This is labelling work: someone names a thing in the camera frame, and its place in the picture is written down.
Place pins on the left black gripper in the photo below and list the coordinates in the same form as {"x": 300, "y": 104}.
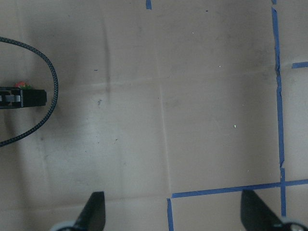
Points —
{"x": 14, "y": 98}

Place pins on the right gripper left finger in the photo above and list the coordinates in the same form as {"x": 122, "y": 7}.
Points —
{"x": 91, "y": 218}

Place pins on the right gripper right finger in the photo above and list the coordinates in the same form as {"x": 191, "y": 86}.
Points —
{"x": 257, "y": 216}

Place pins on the strawberry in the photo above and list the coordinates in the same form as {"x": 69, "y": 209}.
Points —
{"x": 23, "y": 85}

